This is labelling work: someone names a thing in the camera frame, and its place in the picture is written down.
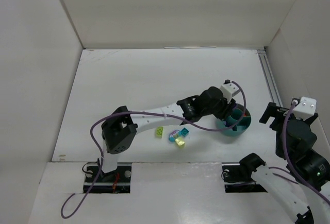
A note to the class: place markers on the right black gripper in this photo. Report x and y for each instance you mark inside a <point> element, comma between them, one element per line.
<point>279,116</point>

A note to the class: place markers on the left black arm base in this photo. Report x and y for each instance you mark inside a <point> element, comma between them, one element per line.
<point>114,182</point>

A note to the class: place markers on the aluminium rail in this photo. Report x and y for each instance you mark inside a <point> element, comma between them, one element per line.
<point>270,81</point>

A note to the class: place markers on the teal flower face lego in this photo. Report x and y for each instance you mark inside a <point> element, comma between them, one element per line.
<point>174,135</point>

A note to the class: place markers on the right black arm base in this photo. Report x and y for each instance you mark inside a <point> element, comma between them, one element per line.
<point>235,181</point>

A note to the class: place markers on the teal divided round container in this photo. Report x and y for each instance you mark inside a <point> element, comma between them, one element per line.
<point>230,126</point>

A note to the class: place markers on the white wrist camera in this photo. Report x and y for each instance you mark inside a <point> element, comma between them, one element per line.
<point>229,89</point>
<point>304,107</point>

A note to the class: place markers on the lime green lego brick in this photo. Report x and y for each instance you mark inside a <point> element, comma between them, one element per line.
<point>159,132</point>

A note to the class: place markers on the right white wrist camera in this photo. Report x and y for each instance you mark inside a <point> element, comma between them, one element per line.
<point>304,107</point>

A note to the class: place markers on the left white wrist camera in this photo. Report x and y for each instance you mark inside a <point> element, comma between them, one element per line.
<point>229,89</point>

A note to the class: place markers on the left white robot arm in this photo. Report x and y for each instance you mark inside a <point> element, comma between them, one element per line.
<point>120,128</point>

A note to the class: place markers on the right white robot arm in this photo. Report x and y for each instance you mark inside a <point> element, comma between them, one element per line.
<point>311,174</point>

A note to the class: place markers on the pale yellow lego brick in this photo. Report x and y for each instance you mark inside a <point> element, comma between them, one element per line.
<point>180,142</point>

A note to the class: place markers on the teal square lego brick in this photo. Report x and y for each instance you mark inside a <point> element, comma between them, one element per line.
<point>184,132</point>

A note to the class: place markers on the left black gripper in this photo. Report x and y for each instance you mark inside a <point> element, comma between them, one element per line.
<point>227,111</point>

